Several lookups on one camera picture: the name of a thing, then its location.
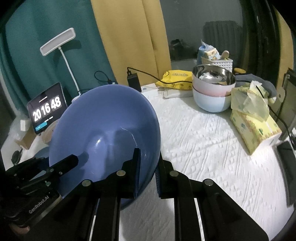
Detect yellow wipes pack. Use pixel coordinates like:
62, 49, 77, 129
155, 70, 193, 90

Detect stacked pink blue bowls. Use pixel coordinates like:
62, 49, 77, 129
192, 64, 236, 113

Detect yellow tissue pack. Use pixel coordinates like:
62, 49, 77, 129
230, 81, 282, 154

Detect person right hand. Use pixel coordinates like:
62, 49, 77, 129
10, 224, 30, 235

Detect white utensil basket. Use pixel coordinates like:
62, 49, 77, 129
197, 39, 234, 72

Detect small white box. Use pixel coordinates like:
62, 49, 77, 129
20, 119, 31, 132

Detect cardboard box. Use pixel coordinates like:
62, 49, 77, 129
14, 126, 37, 150

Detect yellow curtain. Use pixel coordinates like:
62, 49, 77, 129
274, 8, 293, 89
91, 0, 171, 85

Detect black phone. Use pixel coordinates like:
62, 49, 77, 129
275, 141, 295, 206

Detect white desk lamp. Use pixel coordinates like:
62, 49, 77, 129
40, 27, 84, 103

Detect teal curtain left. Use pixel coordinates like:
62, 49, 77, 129
1, 1, 115, 113

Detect tablet showing clock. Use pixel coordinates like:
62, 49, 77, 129
27, 82, 68, 135

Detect black charger cable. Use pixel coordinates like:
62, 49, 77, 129
126, 66, 194, 85

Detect black power adapter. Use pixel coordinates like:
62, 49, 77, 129
127, 71, 142, 92

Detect dark blue bowl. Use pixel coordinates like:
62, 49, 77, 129
49, 85, 161, 197

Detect black round pouch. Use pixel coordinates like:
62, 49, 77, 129
11, 150, 22, 166

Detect yellow curtain left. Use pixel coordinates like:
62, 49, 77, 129
91, 0, 171, 85

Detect yellow curtain right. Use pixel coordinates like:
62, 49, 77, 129
274, 8, 293, 89

